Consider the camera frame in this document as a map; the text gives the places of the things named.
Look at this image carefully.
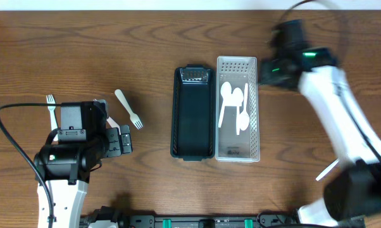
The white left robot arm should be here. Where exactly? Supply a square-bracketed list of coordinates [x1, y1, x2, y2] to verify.
[34, 125, 133, 227]

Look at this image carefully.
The clear perforated plastic basket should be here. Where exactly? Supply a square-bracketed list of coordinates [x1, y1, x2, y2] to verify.
[215, 56, 260, 163]

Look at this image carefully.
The white label in clear basket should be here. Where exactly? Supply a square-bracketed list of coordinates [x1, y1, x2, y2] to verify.
[223, 93, 244, 106]

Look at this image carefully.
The black perforated plastic basket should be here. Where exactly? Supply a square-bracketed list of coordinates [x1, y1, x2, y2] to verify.
[170, 65, 216, 162]

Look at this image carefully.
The white plastic spoon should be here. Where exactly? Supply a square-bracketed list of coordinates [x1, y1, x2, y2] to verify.
[218, 82, 232, 128]
[232, 87, 244, 136]
[315, 159, 339, 181]
[239, 83, 249, 130]

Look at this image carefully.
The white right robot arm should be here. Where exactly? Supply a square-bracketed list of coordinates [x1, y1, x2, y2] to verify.
[259, 48, 381, 227]

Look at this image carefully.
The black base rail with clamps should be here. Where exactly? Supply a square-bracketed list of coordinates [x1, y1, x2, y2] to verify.
[78, 206, 315, 228]

